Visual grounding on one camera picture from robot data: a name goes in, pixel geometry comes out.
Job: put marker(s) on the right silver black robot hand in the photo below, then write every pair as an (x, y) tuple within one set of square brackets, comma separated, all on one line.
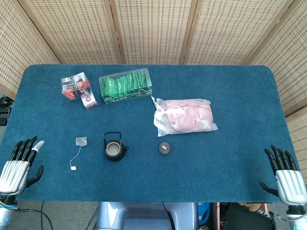
[(290, 184)]

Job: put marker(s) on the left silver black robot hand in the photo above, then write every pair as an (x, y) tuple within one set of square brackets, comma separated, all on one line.
[(14, 176)]

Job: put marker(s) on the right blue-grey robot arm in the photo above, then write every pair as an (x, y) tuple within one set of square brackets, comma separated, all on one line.
[(297, 218)]

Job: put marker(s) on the black cast iron teapot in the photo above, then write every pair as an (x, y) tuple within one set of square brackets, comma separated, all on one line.
[(109, 157)]

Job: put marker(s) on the white purple tea sachet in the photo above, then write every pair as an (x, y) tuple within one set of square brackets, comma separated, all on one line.
[(89, 100)]

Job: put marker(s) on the pink floral cloth plastic bag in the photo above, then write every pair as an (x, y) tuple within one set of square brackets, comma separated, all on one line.
[(189, 115)]

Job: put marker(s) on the black teapot lid pink knob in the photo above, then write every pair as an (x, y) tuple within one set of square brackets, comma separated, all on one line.
[(161, 150)]

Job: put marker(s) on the clear box green packets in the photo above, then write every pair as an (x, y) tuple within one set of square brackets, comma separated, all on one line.
[(129, 95)]

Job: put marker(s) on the black flat case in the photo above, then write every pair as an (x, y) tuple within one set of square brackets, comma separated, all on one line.
[(247, 219)]

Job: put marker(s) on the black equipment on floor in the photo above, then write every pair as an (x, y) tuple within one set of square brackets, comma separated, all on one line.
[(3, 117)]

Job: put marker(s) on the blue carpet table mat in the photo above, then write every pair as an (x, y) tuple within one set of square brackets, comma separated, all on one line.
[(192, 172)]

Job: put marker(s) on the clear box red black packets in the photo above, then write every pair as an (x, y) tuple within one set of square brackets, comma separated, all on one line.
[(72, 87)]

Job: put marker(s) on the woven bamboo screen panel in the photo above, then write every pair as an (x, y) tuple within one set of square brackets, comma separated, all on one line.
[(153, 31), (14, 48), (72, 31), (292, 72), (227, 31)]

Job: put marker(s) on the blue-grey robot torso base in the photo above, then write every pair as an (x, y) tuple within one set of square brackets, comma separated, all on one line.
[(144, 215)]

